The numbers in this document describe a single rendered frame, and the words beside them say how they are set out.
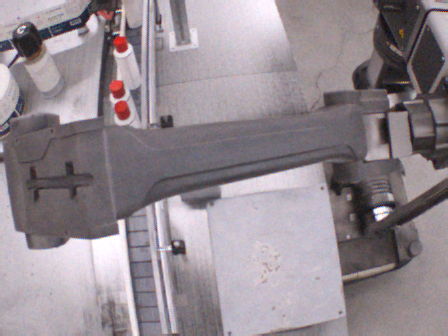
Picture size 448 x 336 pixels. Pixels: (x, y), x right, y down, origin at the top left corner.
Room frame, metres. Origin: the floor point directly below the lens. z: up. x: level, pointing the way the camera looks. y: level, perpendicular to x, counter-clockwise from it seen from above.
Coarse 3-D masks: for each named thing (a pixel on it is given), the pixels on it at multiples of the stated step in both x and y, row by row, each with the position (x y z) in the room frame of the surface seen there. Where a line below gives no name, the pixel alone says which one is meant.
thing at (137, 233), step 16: (128, 32) 0.95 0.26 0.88; (144, 208) 0.37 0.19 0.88; (128, 224) 0.33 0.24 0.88; (144, 224) 0.33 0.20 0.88; (128, 240) 0.29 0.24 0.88; (144, 240) 0.29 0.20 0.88; (144, 256) 0.25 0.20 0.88; (160, 256) 0.25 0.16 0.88; (144, 272) 0.21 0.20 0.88; (160, 272) 0.21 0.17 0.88; (144, 288) 0.17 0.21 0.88; (144, 304) 0.13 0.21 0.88; (144, 320) 0.08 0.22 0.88
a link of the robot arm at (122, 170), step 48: (336, 96) 0.26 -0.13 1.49; (384, 96) 0.26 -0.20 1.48; (48, 144) 0.14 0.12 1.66; (96, 144) 0.13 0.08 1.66; (144, 144) 0.14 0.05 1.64; (192, 144) 0.15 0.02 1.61; (240, 144) 0.16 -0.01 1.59; (288, 144) 0.17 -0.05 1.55; (336, 144) 0.19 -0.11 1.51; (48, 192) 0.11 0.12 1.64; (96, 192) 0.10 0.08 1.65; (144, 192) 0.11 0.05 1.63
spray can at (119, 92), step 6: (114, 84) 0.59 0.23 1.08; (120, 84) 0.59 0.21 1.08; (114, 90) 0.57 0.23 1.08; (120, 90) 0.58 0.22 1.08; (126, 90) 0.60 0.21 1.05; (114, 96) 0.57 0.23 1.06; (120, 96) 0.57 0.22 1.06; (126, 96) 0.58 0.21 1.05; (114, 102) 0.57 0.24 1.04; (132, 102) 0.59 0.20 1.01; (132, 108) 0.58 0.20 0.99; (138, 120) 0.59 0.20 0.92
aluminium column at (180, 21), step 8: (176, 0) 0.91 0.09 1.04; (184, 0) 0.90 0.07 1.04; (176, 8) 0.90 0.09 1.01; (184, 8) 0.90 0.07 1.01; (176, 16) 0.90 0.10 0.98; (184, 16) 0.90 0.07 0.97; (176, 24) 0.90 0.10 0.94; (184, 24) 0.90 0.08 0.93; (176, 32) 0.90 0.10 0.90; (184, 32) 0.90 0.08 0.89; (176, 40) 0.90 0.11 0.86; (184, 40) 0.90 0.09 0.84
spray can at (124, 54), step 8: (120, 40) 0.73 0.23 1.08; (120, 48) 0.72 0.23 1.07; (128, 48) 0.73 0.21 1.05; (120, 56) 0.71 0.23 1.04; (128, 56) 0.71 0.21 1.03; (120, 64) 0.71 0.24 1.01; (128, 64) 0.71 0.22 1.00; (136, 64) 0.73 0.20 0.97; (120, 72) 0.72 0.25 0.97; (128, 72) 0.71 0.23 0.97; (136, 72) 0.72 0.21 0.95; (128, 80) 0.71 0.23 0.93; (136, 80) 0.71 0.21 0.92; (128, 88) 0.71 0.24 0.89; (136, 88) 0.71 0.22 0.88
